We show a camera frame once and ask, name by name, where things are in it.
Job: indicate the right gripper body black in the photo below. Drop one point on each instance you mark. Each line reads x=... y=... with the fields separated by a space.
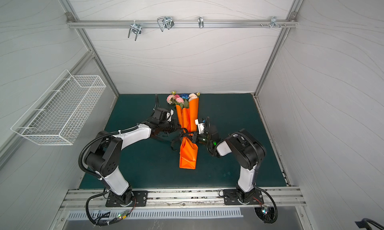
x=199 y=137

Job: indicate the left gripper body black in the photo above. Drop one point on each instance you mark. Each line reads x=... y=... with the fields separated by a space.
x=168 y=126

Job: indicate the orange wrapping paper sheet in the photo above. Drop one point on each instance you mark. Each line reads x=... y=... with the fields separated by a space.
x=188 y=149

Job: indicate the pink fake flower spray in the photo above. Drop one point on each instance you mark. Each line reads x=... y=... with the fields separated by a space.
x=172 y=98

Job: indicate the blue fake rose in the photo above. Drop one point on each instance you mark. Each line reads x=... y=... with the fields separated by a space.
x=184 y=96

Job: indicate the peach fake flower spray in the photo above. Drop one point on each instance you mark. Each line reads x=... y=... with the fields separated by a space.
x=193 y=96

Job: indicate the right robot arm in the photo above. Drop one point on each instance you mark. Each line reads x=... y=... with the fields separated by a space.
x=248 y=152

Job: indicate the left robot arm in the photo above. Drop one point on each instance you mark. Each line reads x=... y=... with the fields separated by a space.
x=101 y=156

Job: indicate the white vent grille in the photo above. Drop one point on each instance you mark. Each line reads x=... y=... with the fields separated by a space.
x=149 y=214

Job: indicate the left metal u-bolt clamp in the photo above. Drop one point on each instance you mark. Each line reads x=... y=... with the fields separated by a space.
x=134 y=30

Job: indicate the metal u-bolt clamp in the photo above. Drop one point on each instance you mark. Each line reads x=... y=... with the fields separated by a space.
x=134 y=30
x=165 y=22

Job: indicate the middle metal u-bolt clamp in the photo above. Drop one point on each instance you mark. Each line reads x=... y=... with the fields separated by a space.
x=165 y=22

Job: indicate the right metal bolt clamp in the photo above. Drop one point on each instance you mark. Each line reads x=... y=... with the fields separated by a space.
x=274 y=23

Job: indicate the aluminium top crossbar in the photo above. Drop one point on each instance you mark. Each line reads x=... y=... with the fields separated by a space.
x=180 y=24

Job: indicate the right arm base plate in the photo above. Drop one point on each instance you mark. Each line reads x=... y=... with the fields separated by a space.
x=232 y=197

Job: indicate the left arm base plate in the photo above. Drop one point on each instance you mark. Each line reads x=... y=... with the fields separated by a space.
x=132 y=198

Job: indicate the aluminium front rail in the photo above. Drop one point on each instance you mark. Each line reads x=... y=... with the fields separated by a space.
x=191 y=198

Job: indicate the small metal bracket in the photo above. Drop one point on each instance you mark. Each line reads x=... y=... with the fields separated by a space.
x=201 y=22

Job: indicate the white wire basket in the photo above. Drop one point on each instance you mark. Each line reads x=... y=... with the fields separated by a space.
x=58 y=115

